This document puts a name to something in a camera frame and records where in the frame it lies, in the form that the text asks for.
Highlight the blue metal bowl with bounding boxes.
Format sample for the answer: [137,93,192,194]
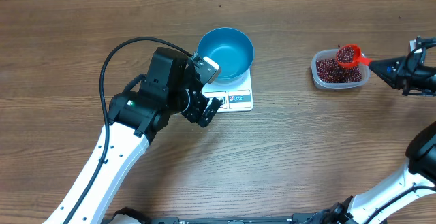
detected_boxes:
[197,27,255,84]

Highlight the white digital kitchen scale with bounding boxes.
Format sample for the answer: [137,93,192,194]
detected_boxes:
[202,69,254,113]

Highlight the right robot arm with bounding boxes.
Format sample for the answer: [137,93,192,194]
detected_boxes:
[307,37,435,224]

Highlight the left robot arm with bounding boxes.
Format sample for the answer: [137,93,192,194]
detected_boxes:
[47,47,221,223]

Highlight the red scoop with blue handle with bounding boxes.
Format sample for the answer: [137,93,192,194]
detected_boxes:
[336,44,372,69]

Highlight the clear plastic container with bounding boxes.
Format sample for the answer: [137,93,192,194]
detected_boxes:
[311,49,371,90]

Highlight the red adzuki beans in container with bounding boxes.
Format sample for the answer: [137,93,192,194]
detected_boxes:
[315,59,362,83]

